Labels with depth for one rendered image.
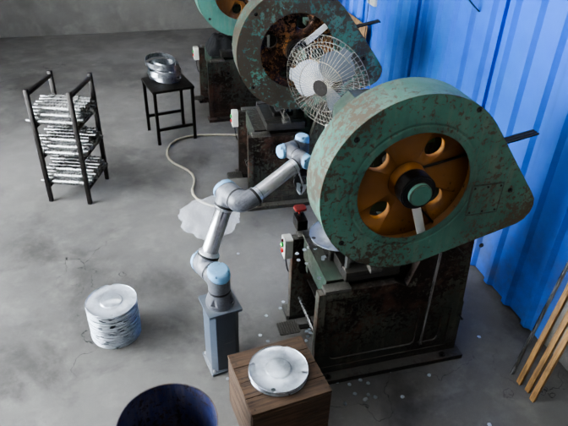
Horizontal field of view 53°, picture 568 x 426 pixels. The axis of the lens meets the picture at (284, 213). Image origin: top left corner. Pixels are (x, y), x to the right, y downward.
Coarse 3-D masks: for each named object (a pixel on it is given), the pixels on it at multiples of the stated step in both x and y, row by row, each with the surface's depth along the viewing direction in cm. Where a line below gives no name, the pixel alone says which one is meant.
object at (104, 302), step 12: (108, 288) 338; (120, 288) 338; (132, 288) 337; (96, 300) 329; (108, 300) 328; (120, 300) 329; (132, 300) 330; (96, 312) 321; (108, 312) 321; (120, 312) 321
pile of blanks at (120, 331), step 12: (132, 312) 326; (96, 324) 321; (108, 324) 321; (120, 324) 322; (132, 324) 329; (96, 336) 328; (108, 336) 325; (120, 336) 328; (132, 336) 333; (108, 348) 330
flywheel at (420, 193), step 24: (408, 144) 229; (456, 144) 235; (384, 168) 232; (408, 168) 231; (432, 168) 239; (456, 168) 243; (360, 192) 236; (384, 192) 239; (408, 192) 228; (432, 192) 231; (456, 192) 250; (384, 216) 247; (408, 216) 251; (432, 216) 254
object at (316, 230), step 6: (318, 222) 307; (312, 228) 302; (318, 228) 302; (312, 234) 297; (318, 234) 298; (324, 234) 298; (312, 240) 293; (318, 240) 293; (324, 240) 293; (324, 246) 289; (330, 246) 289
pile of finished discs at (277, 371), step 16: (256, 352) 281; (272, 352) 282; (288, 352) 282; (256, 368) 274; (272, 368) 273; (288, 368) 273; (304, 368) 274; (256, 384) 266; (272, 384) 266; (288, 384) 266; (304, 384) 269
